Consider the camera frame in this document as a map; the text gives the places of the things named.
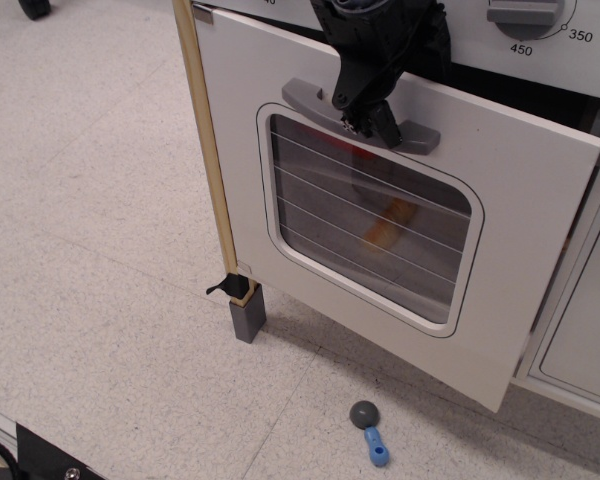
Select white oven door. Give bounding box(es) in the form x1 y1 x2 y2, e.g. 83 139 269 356
189 3 600 414

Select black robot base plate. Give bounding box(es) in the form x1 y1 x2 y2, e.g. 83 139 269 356
16 423 104 480

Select black wheel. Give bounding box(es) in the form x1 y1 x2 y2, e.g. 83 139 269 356
18 0 51 21

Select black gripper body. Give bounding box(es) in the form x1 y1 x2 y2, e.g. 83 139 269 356
311 0 451 124

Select grey temperature knob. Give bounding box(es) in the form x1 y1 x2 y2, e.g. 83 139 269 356
486 0 565 40

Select red ketchup bottle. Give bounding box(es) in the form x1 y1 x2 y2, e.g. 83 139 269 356
326 135 376 161

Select black base cable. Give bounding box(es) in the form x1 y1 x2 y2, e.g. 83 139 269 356
0 433 24 480

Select blue grey toy scoop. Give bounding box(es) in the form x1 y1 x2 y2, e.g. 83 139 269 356
349 400 390 467

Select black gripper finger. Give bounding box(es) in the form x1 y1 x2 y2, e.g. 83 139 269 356
372 100 402 149

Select grey oven door handle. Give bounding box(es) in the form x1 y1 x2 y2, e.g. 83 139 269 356
282 78 441 155

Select black tape piece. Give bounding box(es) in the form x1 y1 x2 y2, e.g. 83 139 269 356
206 273 250 299

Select grey leg foot cap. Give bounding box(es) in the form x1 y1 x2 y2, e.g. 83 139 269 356
229 286 266 344

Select toy bread loaf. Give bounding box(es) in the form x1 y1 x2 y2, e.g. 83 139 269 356
363 198 418 252

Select white toy kitchen cabinet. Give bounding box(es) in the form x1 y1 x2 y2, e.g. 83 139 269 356
189 0 600 426

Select white cabinet drawer door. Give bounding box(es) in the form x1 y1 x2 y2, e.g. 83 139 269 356
528 159 600 416

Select wooden cabinet leg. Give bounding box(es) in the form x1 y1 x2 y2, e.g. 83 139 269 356
172 0 261 307

